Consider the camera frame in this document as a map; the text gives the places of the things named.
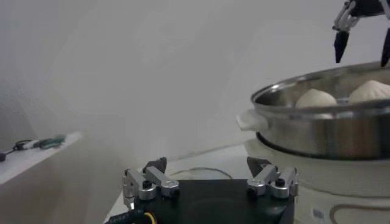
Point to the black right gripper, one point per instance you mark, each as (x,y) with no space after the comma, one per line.
(367,7)

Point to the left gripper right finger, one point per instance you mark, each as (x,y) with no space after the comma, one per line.
(265,179)

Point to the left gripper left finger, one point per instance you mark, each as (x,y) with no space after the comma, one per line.
(161,181)

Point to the glass pot lid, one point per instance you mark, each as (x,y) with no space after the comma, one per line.
(198,175)

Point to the white steamed baozi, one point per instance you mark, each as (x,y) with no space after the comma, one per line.
(370,91)
(315,99)

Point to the stainless steel steamer basket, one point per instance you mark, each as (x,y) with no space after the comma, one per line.
(320,137)

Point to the white electric pot base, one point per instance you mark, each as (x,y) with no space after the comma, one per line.
(335,179)

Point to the green and grey gadget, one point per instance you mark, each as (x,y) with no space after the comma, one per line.
(51,142)

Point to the white side table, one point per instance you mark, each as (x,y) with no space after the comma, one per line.
(30,158)

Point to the small white green device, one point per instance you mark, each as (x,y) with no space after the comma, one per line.
(33,144)

